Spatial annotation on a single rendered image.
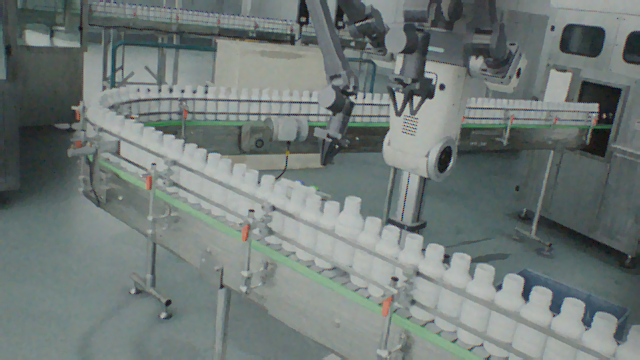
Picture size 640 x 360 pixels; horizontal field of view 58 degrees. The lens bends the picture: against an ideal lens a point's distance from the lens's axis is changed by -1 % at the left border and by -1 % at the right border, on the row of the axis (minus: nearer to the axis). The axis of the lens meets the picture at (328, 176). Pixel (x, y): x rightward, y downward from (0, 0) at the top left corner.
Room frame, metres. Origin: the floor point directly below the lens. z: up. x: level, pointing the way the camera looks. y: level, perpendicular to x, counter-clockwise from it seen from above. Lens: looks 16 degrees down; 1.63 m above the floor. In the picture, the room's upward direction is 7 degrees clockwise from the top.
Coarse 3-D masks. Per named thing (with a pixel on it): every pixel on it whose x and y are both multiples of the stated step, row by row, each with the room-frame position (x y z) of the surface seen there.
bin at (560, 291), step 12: (528, 276) 1.62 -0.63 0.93; (540, 276) 1.60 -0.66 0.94; (528, 288) 1.61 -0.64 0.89; (552, 288) 1.57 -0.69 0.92; (564, 288) 1.55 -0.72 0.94; (576, 288) 1.53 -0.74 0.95; (528, 300) 1.61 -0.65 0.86; (552, 300) 1.56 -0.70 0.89; (564, 300) 1.54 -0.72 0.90; (588, 300) 1.50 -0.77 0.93; (600, 300) 1.48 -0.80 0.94; (552, 312) 1.56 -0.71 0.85; (588, 312) 1.50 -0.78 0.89; (612, 312) 1.46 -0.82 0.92; (624, 312) 1.44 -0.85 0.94; (588, 324) 1.49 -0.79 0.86; (624, 324) 1.41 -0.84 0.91
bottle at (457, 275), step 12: (456, 264) 1.12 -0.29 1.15; (468, 264) 1.12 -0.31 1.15; (444, 276) 1.12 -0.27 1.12; (456, 276) 1.11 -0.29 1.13; (468, 276) 1.12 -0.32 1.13; (444, 288) 1.12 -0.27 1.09; (444, 300) 1.11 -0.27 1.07; (456, 300) 1.10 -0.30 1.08; (444, 312) 1.11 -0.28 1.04; (456, 312) 1.10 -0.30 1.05; (444, 324) 1.10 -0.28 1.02
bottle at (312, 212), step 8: (312, 200) 1.38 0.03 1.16; (320, 200) 1.39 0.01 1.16; (304, 208) 1.40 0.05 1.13; (312, 208) 1.38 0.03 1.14; (304, 216) 1.37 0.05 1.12; (312, 216) 1.37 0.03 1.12; (320, 216) 1.38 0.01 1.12; (304, 224) 1.37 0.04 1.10; (304, 232) 1.37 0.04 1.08; (312, 232) 1.36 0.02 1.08; (304, 240) 1.37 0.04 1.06; (312, 240) 1.37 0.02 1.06; (296, 248) 1.39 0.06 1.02; (312, 248) 1.37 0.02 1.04; (304, 256) 1.36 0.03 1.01; (312, 256) 1.37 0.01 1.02
